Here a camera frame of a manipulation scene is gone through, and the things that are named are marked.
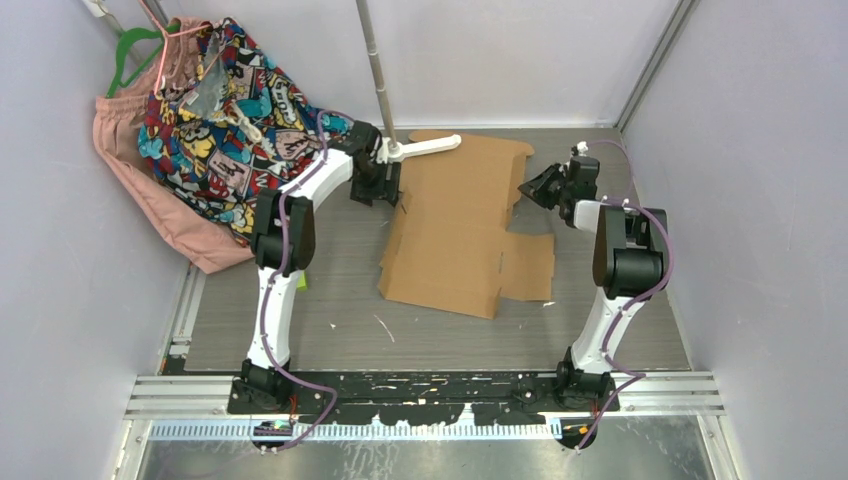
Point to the aluminium frame rail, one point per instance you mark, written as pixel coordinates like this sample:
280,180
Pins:
188,422

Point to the white stand with pole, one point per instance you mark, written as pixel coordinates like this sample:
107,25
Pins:
408,150

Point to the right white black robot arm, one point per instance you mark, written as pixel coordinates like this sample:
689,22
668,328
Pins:
631,263

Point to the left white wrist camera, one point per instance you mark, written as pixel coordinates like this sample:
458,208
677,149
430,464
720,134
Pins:
389,151

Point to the brown cardboard box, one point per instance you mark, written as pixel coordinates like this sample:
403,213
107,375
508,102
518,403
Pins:
449,246

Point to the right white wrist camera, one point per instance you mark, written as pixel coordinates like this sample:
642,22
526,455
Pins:
580,149

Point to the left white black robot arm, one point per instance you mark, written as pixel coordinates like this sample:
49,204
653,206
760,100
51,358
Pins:
283,243

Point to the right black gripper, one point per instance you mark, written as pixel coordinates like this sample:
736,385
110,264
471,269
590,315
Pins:
536,189

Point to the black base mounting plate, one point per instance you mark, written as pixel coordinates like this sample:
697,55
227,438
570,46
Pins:
431,399

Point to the colourful comic print shorts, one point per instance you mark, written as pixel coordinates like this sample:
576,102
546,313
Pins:
239,125

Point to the pink shorts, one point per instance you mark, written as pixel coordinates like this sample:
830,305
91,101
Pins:
117,123

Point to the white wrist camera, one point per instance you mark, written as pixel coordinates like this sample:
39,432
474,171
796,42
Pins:
580,149
389,151

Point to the small green block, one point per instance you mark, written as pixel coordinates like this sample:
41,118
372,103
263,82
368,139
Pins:
302,283

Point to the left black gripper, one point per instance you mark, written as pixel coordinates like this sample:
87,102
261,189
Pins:
386,190

